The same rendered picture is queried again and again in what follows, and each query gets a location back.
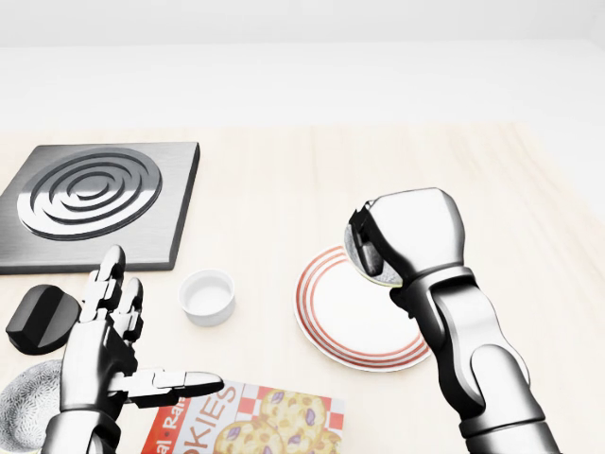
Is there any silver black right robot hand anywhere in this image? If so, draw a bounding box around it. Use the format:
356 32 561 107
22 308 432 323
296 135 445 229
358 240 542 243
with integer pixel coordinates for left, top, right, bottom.
347 186 472 288

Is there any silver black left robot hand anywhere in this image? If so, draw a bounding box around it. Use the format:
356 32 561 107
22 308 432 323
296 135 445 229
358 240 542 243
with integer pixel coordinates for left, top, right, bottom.
60 243 225 413

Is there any patterned black and white bowl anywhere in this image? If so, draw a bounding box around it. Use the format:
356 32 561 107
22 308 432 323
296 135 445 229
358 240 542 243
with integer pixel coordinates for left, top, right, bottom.
0 358 65 454
343 224 406 290

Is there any white plate with red rings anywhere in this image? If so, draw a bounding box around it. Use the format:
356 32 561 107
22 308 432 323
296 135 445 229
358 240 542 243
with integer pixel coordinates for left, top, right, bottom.
295 245 433 374

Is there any flat dark stove plate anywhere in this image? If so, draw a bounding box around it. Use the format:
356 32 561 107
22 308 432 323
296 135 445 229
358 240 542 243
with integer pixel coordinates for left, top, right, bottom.
0 141 201 276

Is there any round black knob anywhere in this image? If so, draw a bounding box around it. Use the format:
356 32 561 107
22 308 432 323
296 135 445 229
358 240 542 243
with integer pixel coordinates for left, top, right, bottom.
5 284 82 358

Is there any small white ramekin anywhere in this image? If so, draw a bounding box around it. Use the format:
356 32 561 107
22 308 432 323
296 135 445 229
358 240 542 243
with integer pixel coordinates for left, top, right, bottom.
178 268 236 328

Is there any printed red cookie box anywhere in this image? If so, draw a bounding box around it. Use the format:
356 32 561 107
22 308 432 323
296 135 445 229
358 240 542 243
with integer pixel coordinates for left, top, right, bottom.
140 377 347 454

